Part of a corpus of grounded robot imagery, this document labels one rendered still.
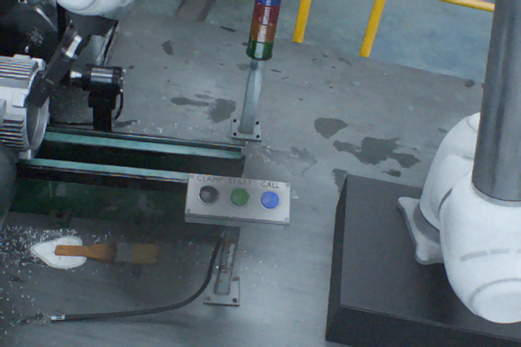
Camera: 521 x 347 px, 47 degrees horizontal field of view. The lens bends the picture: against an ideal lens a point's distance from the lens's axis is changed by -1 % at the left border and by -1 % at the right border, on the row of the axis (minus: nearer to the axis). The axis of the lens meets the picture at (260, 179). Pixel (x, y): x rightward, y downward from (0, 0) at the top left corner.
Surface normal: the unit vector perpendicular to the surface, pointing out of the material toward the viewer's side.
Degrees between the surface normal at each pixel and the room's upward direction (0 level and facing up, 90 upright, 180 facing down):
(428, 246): 15
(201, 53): 0
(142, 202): 90
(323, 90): 0
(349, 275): 2
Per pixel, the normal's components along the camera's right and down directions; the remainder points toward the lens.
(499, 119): -0.77, 0.45
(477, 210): -0.66, -0.18
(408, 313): 0.13, -0.77
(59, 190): 0.03, 0.65
